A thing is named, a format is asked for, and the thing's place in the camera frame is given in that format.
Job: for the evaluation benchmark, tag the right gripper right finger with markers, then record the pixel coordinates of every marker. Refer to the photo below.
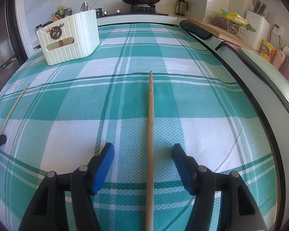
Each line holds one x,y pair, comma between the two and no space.
238,209

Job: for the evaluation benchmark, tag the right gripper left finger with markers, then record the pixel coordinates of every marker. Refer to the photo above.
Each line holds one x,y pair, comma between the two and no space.
47,208

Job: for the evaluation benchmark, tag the wooden chopstick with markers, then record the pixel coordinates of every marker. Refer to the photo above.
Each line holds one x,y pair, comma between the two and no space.
149,204
12,108
54,18
94,4

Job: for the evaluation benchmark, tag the silver metal spoon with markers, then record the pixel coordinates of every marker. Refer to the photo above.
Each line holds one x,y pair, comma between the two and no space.
84,7

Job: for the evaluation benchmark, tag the teal white checkered tablecloth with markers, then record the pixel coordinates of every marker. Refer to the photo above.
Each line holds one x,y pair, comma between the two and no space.
71,110

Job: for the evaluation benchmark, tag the dark refrigerator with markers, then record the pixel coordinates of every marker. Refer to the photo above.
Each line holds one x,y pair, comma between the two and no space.
12,51

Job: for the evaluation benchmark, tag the cream utensil holder box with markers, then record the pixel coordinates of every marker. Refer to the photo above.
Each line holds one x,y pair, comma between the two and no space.
73,37

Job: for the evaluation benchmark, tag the green tray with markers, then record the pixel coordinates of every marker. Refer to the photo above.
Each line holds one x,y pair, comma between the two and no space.
271,75

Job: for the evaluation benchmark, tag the wooden chopstick in box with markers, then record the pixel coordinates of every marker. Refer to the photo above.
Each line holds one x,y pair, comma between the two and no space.
54,18
94,4

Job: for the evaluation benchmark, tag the condiment bottles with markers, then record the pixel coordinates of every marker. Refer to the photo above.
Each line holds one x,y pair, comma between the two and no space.
63,11

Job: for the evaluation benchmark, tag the pink cup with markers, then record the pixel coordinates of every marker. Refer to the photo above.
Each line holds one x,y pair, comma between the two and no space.
279,57

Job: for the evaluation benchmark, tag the yellow snack box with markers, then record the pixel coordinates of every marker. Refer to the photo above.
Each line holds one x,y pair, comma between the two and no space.
267,51

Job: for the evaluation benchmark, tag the wooden cutting board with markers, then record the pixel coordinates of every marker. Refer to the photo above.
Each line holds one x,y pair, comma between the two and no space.
222,34

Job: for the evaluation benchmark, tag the white knife block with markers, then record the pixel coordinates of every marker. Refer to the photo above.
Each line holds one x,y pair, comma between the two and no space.
259,26

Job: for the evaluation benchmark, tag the black gas stove top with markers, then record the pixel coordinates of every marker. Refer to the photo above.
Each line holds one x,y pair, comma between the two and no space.
132,9

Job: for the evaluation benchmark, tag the black mat under board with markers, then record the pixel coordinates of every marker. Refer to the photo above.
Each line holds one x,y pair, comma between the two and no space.
195,29

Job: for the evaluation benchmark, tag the wire basket with items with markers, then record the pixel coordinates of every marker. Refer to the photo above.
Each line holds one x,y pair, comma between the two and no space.
232,22

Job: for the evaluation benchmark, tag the glass jar with handle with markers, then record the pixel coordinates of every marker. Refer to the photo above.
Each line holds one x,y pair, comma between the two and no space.
181,7

